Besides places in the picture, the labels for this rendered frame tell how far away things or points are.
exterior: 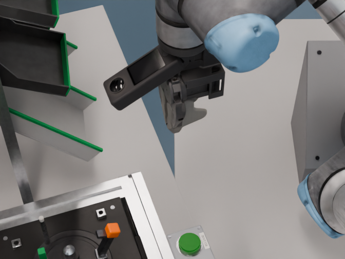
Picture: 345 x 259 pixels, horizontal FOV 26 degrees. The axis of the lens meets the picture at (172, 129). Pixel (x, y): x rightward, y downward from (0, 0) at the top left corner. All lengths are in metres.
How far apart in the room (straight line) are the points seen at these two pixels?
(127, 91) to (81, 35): 0.82
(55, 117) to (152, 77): 0.45
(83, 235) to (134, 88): 0.40
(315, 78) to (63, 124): 0.49
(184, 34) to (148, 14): 2.16
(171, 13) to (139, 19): 2.16
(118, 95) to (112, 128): 0.61
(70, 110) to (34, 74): 0.22
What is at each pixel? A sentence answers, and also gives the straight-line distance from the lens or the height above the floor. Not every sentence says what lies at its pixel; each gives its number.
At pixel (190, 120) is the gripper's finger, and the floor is 1.26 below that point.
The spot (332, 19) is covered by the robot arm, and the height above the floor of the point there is 1.55.
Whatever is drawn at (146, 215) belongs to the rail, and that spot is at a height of 0.95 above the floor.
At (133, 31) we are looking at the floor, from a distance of 3.06.
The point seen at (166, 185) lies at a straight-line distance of 1.55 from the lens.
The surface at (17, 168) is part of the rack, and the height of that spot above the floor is 1.04.
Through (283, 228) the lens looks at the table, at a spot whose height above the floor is 0.86.
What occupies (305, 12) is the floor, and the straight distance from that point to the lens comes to 3.18.
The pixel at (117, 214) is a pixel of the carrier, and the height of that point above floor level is 0.97.
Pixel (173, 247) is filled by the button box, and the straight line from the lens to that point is 1.36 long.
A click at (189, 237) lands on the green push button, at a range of 1.35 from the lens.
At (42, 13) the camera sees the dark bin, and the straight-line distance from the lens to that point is 1.14.
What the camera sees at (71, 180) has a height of 0.86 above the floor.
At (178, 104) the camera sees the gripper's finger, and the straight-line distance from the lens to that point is 1.06.
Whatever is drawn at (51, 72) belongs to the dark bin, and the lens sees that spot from 1.30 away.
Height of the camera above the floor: 2.15
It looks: 52 degrees down
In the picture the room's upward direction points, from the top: straight up
